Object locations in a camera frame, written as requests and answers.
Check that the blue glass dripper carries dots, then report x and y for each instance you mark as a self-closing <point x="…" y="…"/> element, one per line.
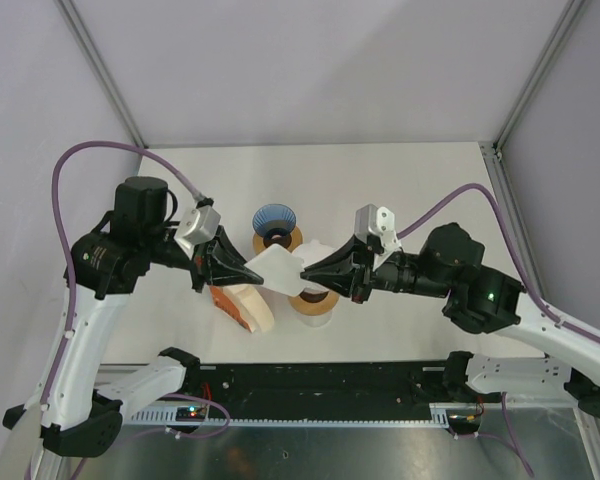
<point x="274" y="219"/>

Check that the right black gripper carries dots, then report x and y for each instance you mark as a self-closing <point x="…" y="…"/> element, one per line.
<point x="335" y="271"/>

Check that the grey cable duct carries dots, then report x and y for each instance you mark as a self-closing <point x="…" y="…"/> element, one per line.
<point x="321" y="415"/>

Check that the coffee filter pack orange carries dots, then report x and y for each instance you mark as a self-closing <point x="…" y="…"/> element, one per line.
<point x="245" y="305"/>

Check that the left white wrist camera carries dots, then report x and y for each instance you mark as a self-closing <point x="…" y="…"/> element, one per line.
<point x="197" y="226"/>

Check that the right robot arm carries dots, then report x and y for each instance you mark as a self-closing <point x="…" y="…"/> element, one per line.
<point x="479" y="300"/>

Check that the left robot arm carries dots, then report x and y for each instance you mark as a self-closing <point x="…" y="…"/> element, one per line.
<point x="81" y="419"/>

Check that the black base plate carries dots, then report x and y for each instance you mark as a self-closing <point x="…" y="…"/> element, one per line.
<point x="305" y="384"/>

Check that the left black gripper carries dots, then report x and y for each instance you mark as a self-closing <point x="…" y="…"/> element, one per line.
<point x="219" y="263"/>

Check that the white paper coffee filter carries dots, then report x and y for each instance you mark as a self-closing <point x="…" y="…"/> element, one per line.
<point x="312" y="252"/>

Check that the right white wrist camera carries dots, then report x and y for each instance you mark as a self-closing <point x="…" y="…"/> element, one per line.
<point x="375" y="227"/>

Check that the clear glass carafe brown collar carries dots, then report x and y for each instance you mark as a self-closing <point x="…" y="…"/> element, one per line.
<point x="316" y="321"/>

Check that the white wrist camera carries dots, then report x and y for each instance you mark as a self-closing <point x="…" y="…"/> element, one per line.
<point x="375" y="227"/>
<point x="197" y="226"/>

